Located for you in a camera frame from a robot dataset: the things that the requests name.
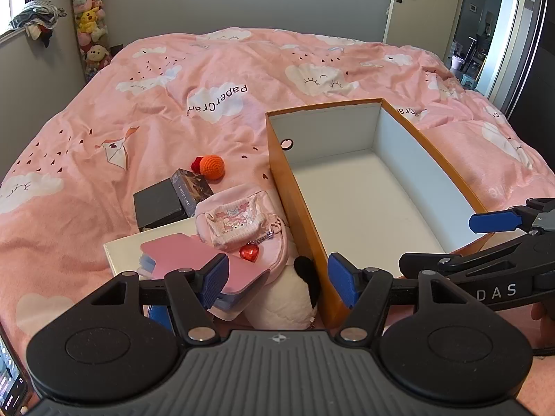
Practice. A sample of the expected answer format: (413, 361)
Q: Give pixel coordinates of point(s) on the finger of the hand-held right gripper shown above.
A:
(494, 221)
(477, 262)

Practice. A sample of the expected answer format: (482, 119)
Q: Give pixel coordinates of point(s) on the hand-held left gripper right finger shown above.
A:
(344, 284)

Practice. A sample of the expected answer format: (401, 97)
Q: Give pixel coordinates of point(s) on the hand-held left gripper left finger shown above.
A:
(214, 279)

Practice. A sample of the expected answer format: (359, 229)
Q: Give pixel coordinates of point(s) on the pink notebook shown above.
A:
(182, 253)

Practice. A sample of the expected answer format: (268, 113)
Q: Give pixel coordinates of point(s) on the orange cardboard box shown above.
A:
(303, 234)

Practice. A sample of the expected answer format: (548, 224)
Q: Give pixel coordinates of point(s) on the blue pouch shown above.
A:
(159, 317)

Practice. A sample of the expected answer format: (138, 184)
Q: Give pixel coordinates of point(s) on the black and white panda plush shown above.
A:
(282, 307)

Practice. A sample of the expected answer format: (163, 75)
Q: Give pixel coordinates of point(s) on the pink pouch with heart charm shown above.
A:
(260, 208)

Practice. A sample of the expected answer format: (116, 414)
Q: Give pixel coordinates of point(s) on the white glasses case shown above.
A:
(125, 251)

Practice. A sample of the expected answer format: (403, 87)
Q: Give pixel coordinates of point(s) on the dark printed card box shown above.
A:
(190, 188)

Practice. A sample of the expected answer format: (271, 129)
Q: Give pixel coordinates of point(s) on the black box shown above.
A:
(158, 203)

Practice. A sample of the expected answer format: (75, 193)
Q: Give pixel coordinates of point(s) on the orange and red crochet toy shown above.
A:
(212, 167)

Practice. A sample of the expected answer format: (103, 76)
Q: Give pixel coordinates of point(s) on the person's right hand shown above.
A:
(542, 313)

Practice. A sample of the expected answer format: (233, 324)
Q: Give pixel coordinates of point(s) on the pink cloud-print duvet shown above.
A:
(173, 138)

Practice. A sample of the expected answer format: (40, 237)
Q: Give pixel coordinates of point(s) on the grey sliding door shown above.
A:
(511, 30)

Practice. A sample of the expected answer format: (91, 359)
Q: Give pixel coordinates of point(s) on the white door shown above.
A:
(425, 8)

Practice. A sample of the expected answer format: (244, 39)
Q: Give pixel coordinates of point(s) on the smartphone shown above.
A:
(11, 381)

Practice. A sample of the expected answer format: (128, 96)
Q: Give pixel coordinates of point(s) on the hanging plush toy organizer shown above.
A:
(91, 21)

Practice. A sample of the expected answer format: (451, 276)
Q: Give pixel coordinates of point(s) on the dark cloth bundle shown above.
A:
(37, 15)

